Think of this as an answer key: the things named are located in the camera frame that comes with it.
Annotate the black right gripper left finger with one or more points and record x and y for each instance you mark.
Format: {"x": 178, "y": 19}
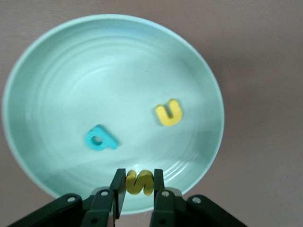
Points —
{"x": 118, "y": 196}

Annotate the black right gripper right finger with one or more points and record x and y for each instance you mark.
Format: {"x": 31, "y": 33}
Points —
{"x": 159, "y": 189}

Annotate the yellow foam letter s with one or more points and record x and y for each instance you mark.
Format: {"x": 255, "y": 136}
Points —
{"x": 131, "y": 184}

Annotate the teal foam letter a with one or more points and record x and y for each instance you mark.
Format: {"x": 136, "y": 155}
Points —
{"x": 109, "y": 142}

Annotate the green plate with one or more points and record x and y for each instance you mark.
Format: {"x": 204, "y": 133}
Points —
{"x": 106, "y": 71}

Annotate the yellow foam letter u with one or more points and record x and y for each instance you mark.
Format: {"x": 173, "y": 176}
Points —
{"x": 169, "y": 121}

